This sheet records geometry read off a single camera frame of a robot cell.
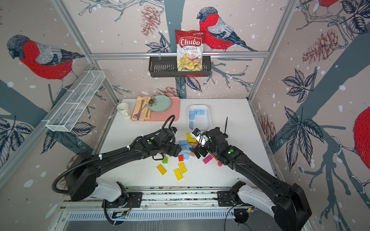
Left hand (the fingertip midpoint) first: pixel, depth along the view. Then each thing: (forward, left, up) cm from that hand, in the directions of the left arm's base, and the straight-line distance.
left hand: (179, 145), depth 83 cm
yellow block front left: (-11, +10, -10) cm, 18 cm away
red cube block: (-4, -1, -9) cm, 10 cm away
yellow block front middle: (-13, +1, -11) cm, 17 cm away
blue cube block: (+29, -8, -8) cm, 31 cm away
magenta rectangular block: (-4, -17, -10) cm, 21 cm away
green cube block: (-5, +9, -10) cm, 14 cm away
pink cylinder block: (-8, -24, -8) cm, 27 cm away
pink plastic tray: (+6, +2, +22) cm, 23 cm away
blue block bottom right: (-2, -4, -10) cm, 11 cm away
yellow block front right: (-9, -2, -11) cm, 15 cm away
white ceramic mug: (+31, +43, -3) cm, 53 cm away
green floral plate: (+43, +19, -10) cm, 48 cm away
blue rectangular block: (+21, -8, -9) cm, 24 cm away
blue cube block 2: (+32, -14, -9) cm, 36 cm away
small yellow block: (+13, -5, -12) cm, 19 cm away
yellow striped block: (+7, -8, -7) cm, 13 cm away
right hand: (+1, -10, +5) cm, 11 cm away
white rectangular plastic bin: (+28, -14, -10) cm, 33 cm away
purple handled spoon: (+36, +34, -10) cm, 51 cm away
